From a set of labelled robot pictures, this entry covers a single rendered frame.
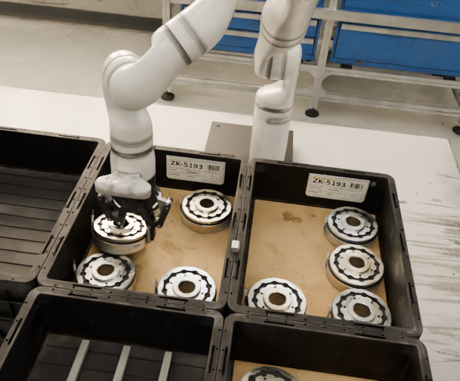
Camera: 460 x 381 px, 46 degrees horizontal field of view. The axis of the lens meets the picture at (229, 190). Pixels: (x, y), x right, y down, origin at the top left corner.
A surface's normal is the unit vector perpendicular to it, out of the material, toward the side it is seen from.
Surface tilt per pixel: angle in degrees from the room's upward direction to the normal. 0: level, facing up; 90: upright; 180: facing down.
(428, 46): 90
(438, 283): 0
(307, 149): 0
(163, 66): 80
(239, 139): 1
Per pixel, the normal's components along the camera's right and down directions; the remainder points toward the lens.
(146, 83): 0.60, 0.35
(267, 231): 0.07, -0.77
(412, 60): -0.11, 0.63
